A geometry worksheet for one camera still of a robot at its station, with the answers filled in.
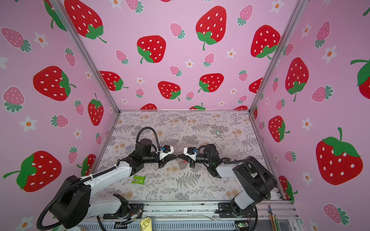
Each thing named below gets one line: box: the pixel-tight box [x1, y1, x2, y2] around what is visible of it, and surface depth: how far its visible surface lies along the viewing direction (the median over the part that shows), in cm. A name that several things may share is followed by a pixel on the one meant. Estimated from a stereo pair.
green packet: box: [131, 174, 146, 185], surface depth 85 cm
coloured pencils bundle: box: [267, 204, 282, 231], surface depth 71 cm
